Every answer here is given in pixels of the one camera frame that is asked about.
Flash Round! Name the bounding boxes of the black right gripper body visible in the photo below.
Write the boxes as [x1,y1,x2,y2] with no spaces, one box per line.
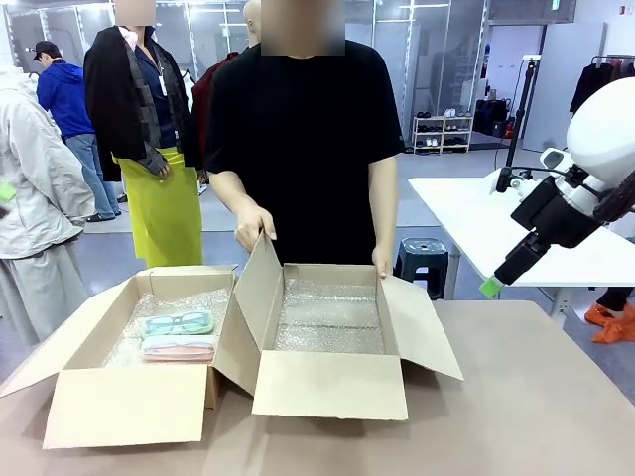
[510,177,604,249]

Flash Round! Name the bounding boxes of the pink glasses case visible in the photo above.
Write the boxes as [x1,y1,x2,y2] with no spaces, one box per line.
[141,334,218,363]

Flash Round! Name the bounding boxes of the cardboard box with glasses cases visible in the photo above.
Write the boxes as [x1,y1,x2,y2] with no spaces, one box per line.
[0,265,240,451]

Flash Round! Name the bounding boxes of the person's left forearm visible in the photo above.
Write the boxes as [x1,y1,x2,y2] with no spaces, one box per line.
[369,151,401,252]

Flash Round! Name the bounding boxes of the person's right forearm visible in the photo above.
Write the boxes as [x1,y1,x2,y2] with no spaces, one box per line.
[210,168,264,224]

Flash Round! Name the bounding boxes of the teal-framed glasses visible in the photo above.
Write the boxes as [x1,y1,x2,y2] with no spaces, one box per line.
[146,311,210,332]

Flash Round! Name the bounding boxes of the mint green glasses case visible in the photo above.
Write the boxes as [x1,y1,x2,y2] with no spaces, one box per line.
[138,307,215,339]

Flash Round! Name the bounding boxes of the person's left hand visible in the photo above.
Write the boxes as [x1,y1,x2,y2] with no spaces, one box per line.
[371,245,396,281]

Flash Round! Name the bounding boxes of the person's right hand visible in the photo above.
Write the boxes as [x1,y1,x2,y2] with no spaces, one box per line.
[233,202,278,255]

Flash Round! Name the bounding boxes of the figure in beige coat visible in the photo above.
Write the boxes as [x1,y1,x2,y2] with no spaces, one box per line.
[0,63,96,348]

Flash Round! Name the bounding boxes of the white table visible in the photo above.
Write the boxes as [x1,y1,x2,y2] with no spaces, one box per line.
[407,176,635,318]

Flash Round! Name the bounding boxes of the dark plastic stool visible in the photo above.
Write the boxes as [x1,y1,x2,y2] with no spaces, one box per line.
[394,236,450,300]

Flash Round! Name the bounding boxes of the person in blue jacket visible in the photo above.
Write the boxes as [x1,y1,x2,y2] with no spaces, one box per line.
[32,41,123,224]

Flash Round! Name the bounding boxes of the black tripod stand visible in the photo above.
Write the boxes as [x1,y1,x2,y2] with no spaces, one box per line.
[503,55,545,173]

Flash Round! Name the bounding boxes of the orange cloth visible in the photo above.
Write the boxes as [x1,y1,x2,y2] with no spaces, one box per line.
[584,301,635,344]

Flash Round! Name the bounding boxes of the black bag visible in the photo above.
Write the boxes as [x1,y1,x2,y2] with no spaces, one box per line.
[473,97,510,138]

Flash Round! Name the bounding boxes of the clothes rack with garments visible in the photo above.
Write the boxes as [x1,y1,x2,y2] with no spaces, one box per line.
[569,54,635,115]

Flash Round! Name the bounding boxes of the black jacket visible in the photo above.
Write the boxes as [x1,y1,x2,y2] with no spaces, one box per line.
[82,25,150,182]

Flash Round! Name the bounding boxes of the wooden shoe rack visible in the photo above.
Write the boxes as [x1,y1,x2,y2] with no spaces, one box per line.
[411,114,475,155]

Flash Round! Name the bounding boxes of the yellow apron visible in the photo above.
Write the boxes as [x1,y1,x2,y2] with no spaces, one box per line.
[112,146,204,269]

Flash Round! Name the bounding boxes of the mannequin in navy shirt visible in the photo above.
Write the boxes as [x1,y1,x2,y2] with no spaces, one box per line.
[82,0,205,269]

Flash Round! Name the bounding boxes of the bubble wrap sheet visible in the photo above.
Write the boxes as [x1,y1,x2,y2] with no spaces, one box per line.
[106,292,234,368]
[271,277,387,356]

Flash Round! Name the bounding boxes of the maroon shawl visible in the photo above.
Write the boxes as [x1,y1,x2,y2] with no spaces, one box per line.
[191,52,242,153]

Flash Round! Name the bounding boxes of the person in black t-shirt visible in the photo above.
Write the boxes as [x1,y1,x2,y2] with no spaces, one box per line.
[204,0,404,269]

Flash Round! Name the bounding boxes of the bald mannequin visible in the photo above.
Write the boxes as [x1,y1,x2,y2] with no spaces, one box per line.
[190,0,264,155]

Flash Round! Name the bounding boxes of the black sleeved arm cable bundle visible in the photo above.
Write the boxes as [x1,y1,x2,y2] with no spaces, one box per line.
[592,171,635,222]

